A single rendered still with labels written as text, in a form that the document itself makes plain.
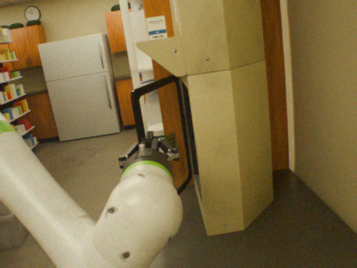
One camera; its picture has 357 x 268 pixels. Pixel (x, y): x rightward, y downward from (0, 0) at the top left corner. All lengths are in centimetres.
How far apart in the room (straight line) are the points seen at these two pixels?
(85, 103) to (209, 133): 514
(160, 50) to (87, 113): 518
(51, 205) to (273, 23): 99
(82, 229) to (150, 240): 13
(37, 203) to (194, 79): 48
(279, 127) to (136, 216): 97
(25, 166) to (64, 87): 538
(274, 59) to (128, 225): 96
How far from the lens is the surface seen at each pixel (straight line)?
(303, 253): 91
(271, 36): 125
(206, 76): 82
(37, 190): 57
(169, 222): 43
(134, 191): 43
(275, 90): 127
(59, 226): 53
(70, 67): 590
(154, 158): 55
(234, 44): 85
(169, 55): 81
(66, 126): 610
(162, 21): 90
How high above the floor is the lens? 150
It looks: 16 degrees down
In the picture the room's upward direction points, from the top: 8 degrees counter-clockwise
